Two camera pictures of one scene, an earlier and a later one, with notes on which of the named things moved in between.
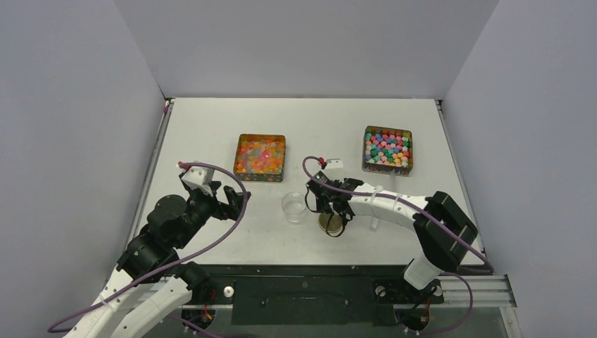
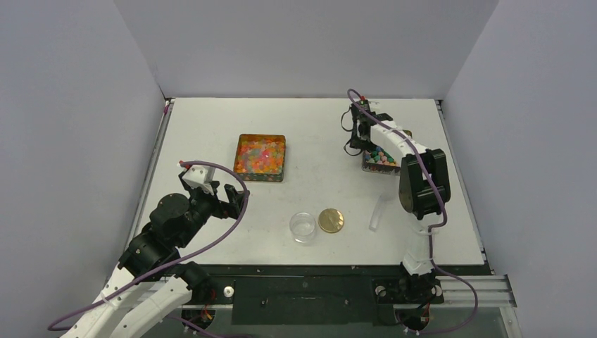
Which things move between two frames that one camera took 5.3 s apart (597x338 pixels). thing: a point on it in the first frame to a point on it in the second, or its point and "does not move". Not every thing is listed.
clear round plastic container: x=293 y=205 to x=303 y=227
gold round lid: x=336 y=224 does not move
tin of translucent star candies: x=260 y=158 does not move
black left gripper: x=224 y=210 does not move
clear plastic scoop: x=374 y=222 does not move
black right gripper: x=330 y=203 to x=359 y=129
